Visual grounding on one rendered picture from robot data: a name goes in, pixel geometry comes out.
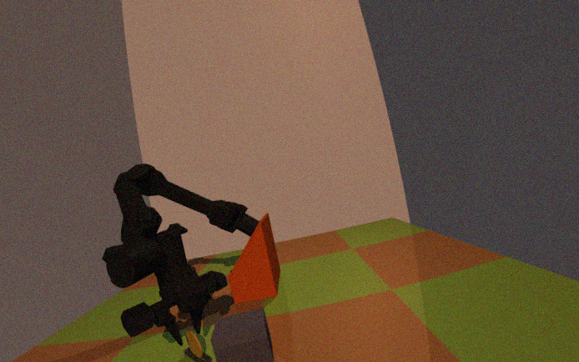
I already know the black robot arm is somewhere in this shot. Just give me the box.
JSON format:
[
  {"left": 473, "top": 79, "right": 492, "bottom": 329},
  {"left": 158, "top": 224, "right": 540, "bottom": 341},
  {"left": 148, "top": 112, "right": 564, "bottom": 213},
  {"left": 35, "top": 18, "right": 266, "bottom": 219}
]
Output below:
[{"left": 102, "top": 163, "right": 259, "bottom": 314}]

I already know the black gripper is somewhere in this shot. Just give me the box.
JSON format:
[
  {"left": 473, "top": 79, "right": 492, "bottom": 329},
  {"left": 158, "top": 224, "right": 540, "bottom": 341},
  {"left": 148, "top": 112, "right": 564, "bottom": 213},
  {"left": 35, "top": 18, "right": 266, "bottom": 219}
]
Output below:
[{"left": 121, "top": 259, "right": 228, "bottom": 345}]

